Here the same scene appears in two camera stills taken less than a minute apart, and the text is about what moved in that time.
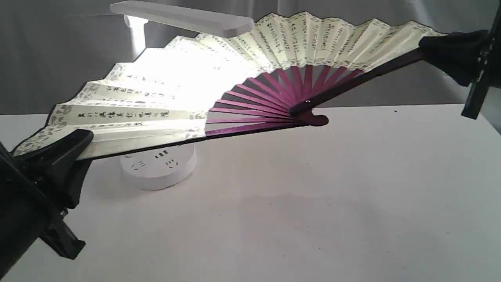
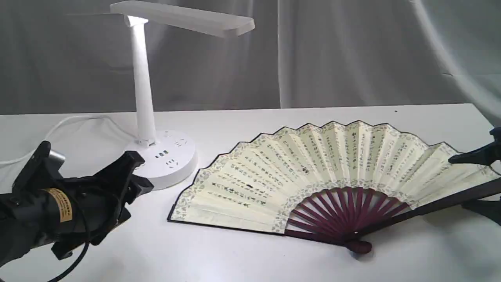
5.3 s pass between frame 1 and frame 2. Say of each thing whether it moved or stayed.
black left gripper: moved
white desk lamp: stayed
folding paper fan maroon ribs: moved
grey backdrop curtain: stayed
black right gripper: moved
